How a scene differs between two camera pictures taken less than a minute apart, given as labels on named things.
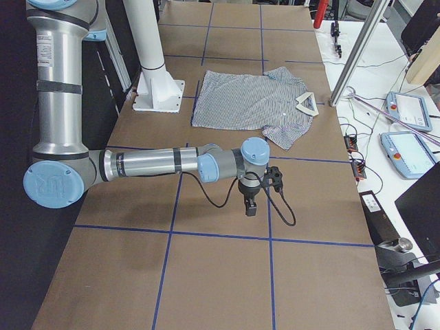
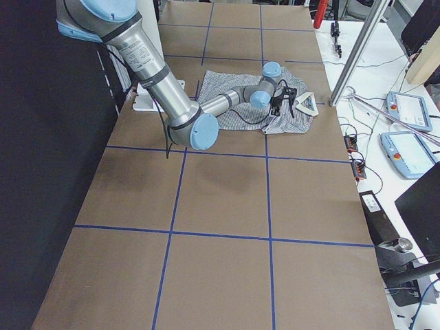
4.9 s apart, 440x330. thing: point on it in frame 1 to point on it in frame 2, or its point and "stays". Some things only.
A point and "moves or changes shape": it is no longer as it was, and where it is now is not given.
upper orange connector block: (350, 143) stays
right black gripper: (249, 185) to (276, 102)
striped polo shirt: (276, 102) moves or changes shape
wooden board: (427, 62) stays
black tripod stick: (335, 33) stays
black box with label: (381, 227) stays
